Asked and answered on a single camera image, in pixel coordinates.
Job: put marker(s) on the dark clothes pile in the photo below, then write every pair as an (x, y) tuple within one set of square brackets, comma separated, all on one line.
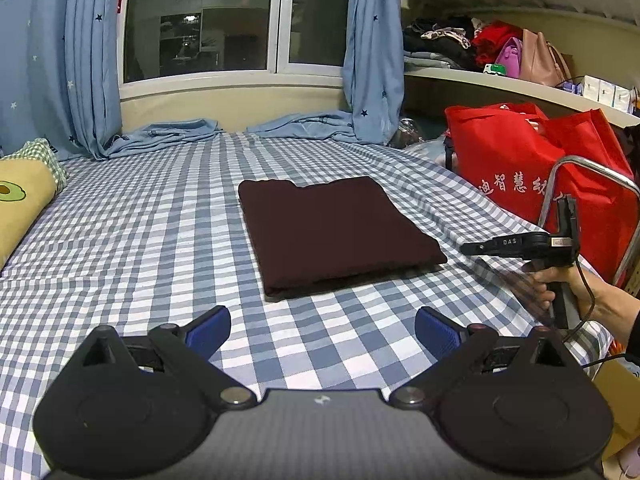
[(440, 40)]

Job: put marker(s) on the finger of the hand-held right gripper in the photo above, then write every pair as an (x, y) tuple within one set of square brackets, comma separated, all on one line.
[(475, 248)]

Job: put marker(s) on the avocado print yellow pillow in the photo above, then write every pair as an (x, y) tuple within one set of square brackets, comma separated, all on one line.
[(25, 200)]

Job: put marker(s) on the metal tube chair frame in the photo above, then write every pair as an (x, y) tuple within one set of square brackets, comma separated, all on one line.
[(590, 161)]

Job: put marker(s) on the clear plastic bag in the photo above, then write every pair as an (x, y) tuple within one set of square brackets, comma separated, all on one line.
[(415, 135)]

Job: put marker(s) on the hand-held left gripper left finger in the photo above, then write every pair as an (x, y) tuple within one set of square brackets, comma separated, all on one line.
[(207, 334)]

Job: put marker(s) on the grey folded clothes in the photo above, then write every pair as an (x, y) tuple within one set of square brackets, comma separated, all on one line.
[(425, 61)]

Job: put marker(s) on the blue checkered bed sheet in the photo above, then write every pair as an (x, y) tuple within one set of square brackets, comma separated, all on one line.
[(150, 235)]

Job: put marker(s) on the blue star curtain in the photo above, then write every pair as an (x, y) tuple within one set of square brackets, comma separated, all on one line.
[(85, 60), (372, 60)]

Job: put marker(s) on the maroon printed sweater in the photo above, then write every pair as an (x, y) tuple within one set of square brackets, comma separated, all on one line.
[(325, 230)]

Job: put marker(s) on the row of small white boxes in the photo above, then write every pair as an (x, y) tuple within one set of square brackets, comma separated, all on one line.
[(605, 92)]

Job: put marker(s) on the red clothes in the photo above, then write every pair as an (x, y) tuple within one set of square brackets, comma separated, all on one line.
[(492, 40)]

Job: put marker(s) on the green and white toy car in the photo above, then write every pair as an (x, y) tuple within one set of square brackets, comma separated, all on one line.
[(495, 69)]

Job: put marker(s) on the red plain tote bag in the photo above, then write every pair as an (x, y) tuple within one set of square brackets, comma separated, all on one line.
[(600, 200)]

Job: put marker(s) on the white framed window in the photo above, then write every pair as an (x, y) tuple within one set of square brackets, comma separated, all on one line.
[(200, 20)]

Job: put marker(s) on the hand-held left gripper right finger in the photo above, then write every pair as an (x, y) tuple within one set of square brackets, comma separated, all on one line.
[(437, 334)]

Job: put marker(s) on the person's right hand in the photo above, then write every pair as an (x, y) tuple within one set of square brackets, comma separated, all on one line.
[(542, 280)]

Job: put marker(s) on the red printed tote bag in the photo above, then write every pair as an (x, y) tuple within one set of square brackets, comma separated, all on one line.
[(495, 160)]

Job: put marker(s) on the pink handbag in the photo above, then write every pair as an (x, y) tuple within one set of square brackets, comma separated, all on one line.
[(542, 60)]

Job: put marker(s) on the cardboard box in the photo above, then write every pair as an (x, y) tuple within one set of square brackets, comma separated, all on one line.
[(622, 400)]

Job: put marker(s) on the person's right forearm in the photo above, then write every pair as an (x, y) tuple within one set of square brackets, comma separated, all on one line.
[(617, 312)]

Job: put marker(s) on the small purple bag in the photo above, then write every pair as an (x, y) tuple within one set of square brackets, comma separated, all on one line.
[(511, 57)]

